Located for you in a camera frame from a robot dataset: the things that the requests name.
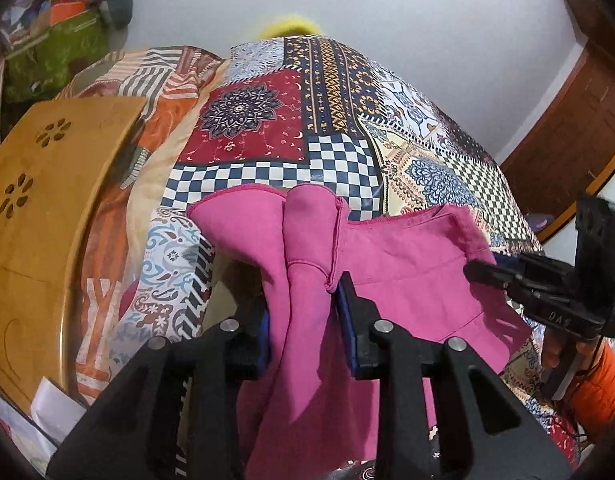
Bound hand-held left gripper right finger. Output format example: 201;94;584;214
336;271;571;480

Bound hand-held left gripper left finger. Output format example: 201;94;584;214
46;292;273;480

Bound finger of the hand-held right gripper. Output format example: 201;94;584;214
463;254;523;292

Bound pink pants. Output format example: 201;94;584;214
186;184;533;480

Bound person's right forearm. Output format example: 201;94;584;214
570;342;615;443

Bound person's right hand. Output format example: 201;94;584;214
541;332;563;372

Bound wooden door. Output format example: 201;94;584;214
500;50;615;241

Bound white paper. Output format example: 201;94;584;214
30;377;88;446

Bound patchwork bedspread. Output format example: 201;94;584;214
112;35;583;480

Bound wooden lap desk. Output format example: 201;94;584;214
0;95;161;416

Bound orange striped blanket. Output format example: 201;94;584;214
52;45;228;406

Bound yellow foam tube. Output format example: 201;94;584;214
258;15;328;40

